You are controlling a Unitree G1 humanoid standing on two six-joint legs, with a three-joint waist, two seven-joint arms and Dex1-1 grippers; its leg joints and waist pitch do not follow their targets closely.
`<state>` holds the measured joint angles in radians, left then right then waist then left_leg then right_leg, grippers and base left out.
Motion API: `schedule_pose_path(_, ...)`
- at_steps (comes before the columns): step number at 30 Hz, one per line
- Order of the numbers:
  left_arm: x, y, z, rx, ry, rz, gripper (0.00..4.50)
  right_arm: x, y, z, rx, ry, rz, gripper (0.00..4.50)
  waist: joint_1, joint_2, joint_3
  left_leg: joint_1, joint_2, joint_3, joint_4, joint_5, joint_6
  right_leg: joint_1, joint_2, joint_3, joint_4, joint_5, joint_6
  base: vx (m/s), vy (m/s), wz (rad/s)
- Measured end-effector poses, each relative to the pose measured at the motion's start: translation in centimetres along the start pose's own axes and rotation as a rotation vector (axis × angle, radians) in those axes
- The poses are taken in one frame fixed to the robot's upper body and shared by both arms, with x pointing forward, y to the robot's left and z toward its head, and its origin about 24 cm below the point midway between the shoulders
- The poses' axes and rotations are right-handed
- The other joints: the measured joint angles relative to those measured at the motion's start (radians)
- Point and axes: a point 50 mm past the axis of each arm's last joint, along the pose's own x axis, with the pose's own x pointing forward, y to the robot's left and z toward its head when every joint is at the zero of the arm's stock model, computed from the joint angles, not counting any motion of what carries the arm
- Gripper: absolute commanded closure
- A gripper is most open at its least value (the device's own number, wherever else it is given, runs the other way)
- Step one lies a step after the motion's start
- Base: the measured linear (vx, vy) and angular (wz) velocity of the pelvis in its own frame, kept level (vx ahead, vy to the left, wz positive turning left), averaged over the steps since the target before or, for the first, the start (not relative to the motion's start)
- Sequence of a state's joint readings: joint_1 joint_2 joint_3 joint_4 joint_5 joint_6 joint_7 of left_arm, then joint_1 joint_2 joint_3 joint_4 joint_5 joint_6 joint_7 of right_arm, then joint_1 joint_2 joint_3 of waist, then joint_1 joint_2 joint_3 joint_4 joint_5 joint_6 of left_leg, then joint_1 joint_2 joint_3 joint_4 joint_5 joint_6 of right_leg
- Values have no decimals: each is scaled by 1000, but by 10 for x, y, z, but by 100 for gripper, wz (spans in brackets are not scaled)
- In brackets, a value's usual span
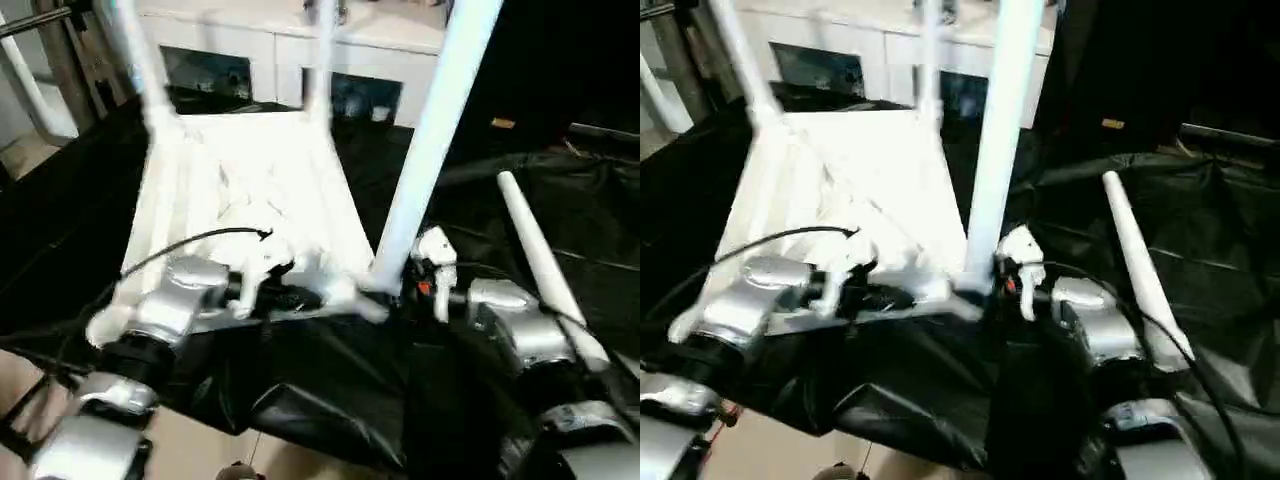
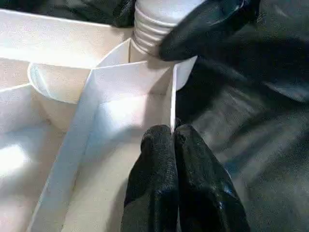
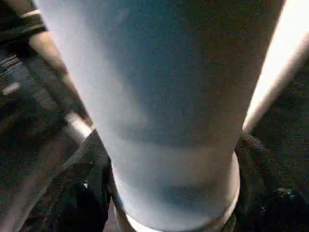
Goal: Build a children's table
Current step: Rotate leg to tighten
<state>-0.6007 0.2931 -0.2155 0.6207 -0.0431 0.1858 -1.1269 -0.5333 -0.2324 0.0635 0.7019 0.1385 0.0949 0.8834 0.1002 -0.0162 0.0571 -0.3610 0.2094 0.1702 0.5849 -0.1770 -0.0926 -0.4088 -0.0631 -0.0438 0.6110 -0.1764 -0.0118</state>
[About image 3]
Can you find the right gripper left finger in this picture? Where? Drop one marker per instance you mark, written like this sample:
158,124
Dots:
84,193

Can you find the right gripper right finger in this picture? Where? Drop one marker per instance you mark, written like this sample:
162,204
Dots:
265,198

